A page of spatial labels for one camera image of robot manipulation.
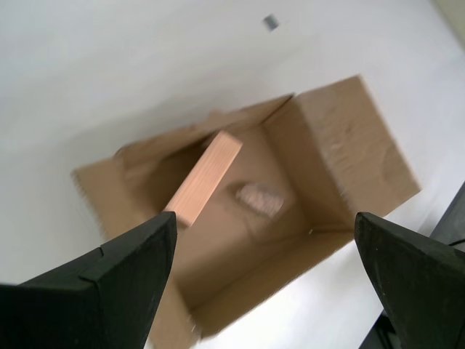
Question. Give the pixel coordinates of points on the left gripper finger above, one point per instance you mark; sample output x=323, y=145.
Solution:
x=91, y=301
x=425, y=291

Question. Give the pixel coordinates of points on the light wooden block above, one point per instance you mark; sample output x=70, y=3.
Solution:
x=203, y=178

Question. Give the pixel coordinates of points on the brown cardboard box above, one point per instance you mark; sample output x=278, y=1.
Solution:
x=327, y=145

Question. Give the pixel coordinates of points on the speckled pink granite rock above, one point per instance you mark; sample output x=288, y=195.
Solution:
x=259, y=200

